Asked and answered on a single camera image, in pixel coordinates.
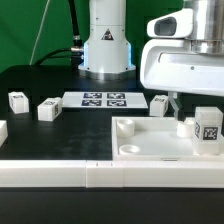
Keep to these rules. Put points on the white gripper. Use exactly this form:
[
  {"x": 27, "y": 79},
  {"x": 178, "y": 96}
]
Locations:
[{"x": 169, "y": 63}]

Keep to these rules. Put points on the white square tabletop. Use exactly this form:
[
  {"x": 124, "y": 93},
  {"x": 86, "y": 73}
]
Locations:
[{"x": 153, "y": 139}]

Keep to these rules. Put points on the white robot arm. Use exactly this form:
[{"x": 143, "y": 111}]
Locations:
[{"x": 107, "y": 53}]

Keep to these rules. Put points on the white sheet with tags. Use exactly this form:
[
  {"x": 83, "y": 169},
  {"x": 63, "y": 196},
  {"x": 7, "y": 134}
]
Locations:
[{"x": 104, "y": 100}]

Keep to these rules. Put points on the white left fence piece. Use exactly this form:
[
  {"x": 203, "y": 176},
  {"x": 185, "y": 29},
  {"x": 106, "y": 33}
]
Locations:
[{"x": 3, "y": 131}]

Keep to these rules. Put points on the white front fence rail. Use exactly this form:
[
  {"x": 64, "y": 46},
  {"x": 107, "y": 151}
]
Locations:
[{"x": 115, "y": 174}]

